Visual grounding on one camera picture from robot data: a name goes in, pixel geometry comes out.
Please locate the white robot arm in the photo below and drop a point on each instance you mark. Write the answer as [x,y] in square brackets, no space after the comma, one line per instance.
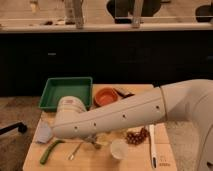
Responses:
[190,100]

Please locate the orange bowl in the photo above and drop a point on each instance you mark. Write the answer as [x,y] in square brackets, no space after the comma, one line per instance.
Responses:
[105,96]

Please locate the green plastic tray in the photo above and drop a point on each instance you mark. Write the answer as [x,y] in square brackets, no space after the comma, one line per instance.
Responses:
[56,88]

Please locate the red grapes bunch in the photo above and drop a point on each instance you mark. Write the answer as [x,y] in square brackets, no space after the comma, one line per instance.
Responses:
[136,138]

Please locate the white cup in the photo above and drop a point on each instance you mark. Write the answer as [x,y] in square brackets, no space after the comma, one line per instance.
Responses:
[119,149]

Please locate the metal spoon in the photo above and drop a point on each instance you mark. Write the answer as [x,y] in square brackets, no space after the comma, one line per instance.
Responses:
[72,156]

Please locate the green cucumber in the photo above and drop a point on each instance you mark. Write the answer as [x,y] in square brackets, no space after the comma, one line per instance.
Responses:
[49,149]

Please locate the dark handled utensil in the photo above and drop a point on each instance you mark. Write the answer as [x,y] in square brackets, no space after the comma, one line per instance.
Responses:
[124,93]

